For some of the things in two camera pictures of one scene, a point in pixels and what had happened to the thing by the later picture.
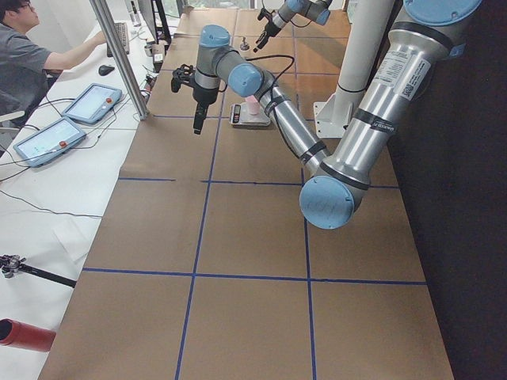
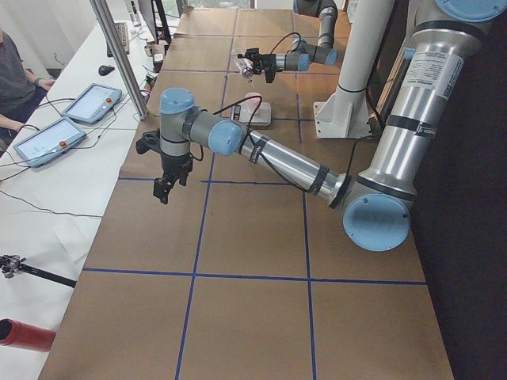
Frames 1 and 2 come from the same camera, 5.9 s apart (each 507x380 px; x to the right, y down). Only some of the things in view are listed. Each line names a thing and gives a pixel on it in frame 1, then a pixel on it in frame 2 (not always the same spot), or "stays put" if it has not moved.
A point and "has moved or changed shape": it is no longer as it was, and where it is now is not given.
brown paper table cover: (205, 266) stays put
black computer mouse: (104, 70) stays put
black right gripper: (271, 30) → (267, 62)
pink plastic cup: (253, 104) stays put
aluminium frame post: (112, 32) stays put
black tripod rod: (13, 264) stays put
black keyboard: (122, 32) stays put
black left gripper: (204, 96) → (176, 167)
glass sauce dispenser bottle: (244, 47) has moved or changed shape
